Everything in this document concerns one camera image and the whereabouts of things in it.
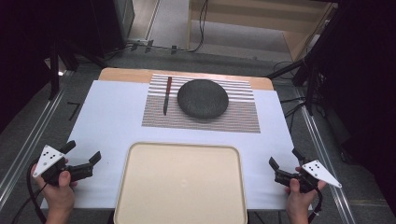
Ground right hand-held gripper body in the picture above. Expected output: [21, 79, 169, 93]
[274, 159, 343, 194]

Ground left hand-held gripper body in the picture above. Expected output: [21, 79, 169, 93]
[32, 144, 94, 188]

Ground person's right hand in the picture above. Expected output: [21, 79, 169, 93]
[284, 166, 328, 217]

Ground person's left hand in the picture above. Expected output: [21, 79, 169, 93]
[30, 158, 78, 218]

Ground white table sheet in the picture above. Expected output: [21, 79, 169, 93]
[40, 79, 313, 211]

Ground striped woven placemat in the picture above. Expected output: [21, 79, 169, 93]
[141, 73, 262, 134]

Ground black metal stand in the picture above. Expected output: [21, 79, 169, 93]
[265, 0, 345, 117]
[46, 36, 108, 102]

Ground wooden table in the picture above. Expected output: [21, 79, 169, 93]
[97, 67, 275, 91]

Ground beige plastic tray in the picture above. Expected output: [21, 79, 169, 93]
[113, 141, 249, 224]

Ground red and black knife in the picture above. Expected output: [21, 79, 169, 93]
[163, 76, 173, 117]

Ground dark grey round plate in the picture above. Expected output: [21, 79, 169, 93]
[177, 78, 230, 120]

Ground dark curtain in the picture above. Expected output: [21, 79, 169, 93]
[311, 0, 396, 208]
[0, 0, 106, 133]

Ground grey cabinet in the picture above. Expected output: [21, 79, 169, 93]
[112, 0, 136, 48]

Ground light wooden shelf unit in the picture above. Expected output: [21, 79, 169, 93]
[186, 0, 340, 62]

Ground metal floor rail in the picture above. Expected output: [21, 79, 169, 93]
[292, 86, 357, 224]
[0, 69, 77, 210]

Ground black gripper strap cable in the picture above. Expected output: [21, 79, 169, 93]
[307, 186, 324, 224]

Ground thick black gripper cable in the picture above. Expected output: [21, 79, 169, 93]
[25, 158, 48, 224]

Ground black floor cables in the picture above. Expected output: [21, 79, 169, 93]
[273, 60, 307, 134]
[104, 38, 188, 62]

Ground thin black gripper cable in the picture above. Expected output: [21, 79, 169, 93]
[10, 183, 48, 224]

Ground black hanging cable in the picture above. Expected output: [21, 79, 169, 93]
[186, 0, 209, 53]

